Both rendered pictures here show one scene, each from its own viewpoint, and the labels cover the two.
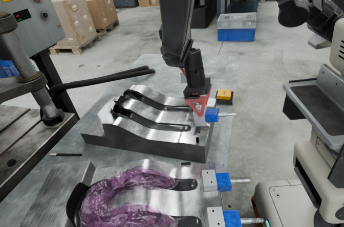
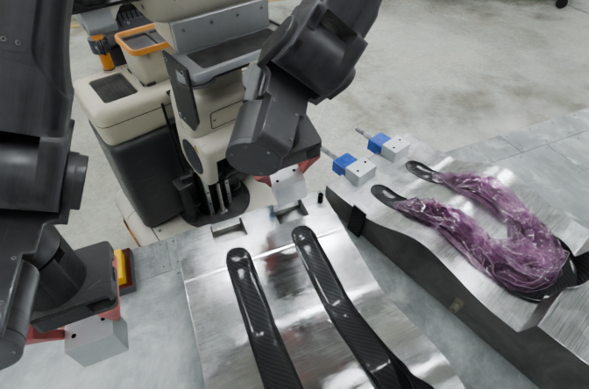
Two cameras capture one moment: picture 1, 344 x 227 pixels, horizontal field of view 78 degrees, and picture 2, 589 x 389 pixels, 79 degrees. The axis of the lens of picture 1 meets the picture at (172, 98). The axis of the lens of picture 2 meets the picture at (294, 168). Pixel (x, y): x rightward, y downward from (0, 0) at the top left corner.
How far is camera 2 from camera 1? 0.83 m
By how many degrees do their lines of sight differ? 91
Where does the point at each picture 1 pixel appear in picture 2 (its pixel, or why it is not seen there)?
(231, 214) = (378, 141)
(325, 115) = (253, 44)
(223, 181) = (348, 159)
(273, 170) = not seen: hidden behind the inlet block
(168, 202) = (426, 191)
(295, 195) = not seen: hidden behind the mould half
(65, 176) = not seen: outside the picture
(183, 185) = (388, 201)
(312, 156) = (226, 133)
